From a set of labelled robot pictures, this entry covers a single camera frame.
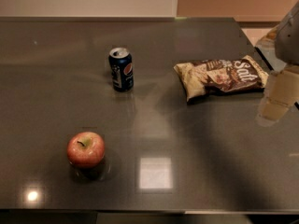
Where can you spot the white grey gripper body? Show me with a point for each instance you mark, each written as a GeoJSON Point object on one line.
{"type": "Point", "coordinates": [289, 39]}

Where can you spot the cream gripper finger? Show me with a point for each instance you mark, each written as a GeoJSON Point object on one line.
{"type": "Point", "coordinates": [280, 94]}

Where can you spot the blue pepsi can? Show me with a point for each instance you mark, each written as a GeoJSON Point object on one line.
{"type": "Point", "coordinates": [120, 61]}

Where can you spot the brown salt chips bag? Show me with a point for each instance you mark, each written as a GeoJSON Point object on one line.
{"type": "Point", "coordinates": [221, 76]}

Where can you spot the red apple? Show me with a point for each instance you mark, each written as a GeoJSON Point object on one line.
{"type": "Point", "coordinates": [85, 150]}

